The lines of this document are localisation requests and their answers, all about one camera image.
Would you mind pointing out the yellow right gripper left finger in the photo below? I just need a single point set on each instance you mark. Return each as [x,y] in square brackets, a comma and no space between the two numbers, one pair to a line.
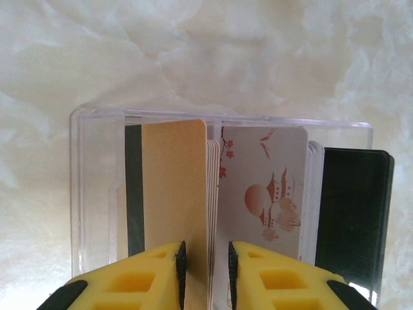
[129,284]

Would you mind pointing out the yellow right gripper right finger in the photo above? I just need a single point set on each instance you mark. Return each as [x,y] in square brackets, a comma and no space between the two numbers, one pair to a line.
[280,284]

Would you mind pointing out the clear plastic bag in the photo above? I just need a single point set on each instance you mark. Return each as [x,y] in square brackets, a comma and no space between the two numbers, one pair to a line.
[96,193]

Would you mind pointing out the gold magnetic stripe card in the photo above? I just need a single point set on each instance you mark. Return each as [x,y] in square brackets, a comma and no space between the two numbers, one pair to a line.
[174,187]

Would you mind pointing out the white card stack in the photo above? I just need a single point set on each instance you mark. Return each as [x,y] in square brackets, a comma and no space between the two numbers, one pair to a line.
[213,193]
[313,200]

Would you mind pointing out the black card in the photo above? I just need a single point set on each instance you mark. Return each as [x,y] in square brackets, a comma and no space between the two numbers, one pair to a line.
[355,210]

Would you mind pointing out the white card red pagoda print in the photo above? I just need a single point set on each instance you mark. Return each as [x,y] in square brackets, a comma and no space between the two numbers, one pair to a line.
[245,155]

